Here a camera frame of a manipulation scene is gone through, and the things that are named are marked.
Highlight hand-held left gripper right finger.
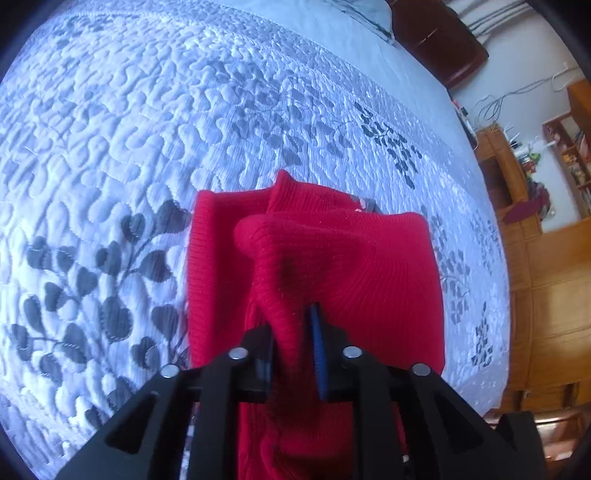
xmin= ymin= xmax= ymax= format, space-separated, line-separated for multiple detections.
xmin=308 ymin=302 xmax=515 ymax=480

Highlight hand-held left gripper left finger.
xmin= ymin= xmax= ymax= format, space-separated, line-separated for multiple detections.
xmin=55 ymin=323 xmax=278 ymax=480

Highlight red knit sweater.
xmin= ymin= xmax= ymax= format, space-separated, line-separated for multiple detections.
xmin=187 ymin=170 xmax=448 ymax=480

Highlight wooden cabinet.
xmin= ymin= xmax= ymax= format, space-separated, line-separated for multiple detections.
xmin=501 ymin=215 xmax=591 ymax=409

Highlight dark red cloth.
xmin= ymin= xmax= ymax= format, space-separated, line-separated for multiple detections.
xmin=502 ymin=202 xmax=542 ymax=225

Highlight quilted grey leaf bedspread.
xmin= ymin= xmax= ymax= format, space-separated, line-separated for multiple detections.
xmin=0 ymin=0 xmax=511 ymax=462

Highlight wooden nightstand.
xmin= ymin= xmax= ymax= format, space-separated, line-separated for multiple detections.
xmin=475 ymin=129 xmax=531 ymax=210

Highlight dark wooden headboard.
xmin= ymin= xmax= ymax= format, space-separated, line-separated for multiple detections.
xmin=385 ymin=0 xmax=490 ymax=90

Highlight grey-blue pillow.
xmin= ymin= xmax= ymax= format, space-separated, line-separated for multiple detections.
xmin=323 ymin=0 xmax=398 ymax=44

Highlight wooden wall shelf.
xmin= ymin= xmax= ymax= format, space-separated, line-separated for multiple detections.
xmin=542 ymin=113 xmax=591 ymax=224

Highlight white wall cables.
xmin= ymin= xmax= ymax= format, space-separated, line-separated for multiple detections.
xmin=473 ymin=62 xmax=583 ymax=127

